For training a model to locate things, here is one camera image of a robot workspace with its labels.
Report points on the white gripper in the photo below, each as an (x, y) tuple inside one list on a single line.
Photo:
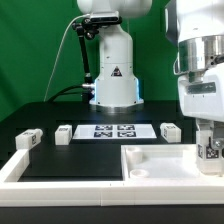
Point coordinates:
[(205, 100)]

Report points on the white square tabletop panel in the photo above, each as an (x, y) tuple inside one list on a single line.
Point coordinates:
[(180, 162)]

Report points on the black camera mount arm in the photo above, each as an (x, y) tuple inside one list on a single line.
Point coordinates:
[(84, 50)]

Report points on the grey camera on mount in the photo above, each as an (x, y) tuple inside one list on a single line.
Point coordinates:
[(99, 17)]

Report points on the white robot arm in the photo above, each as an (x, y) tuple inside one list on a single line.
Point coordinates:
[(195, 27)]

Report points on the white U-shaped obstacle fence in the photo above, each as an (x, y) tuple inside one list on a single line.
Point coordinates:
[(14, 192)]

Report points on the white fiducial marker sheet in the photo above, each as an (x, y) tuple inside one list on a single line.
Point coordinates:
[(115, 131)]

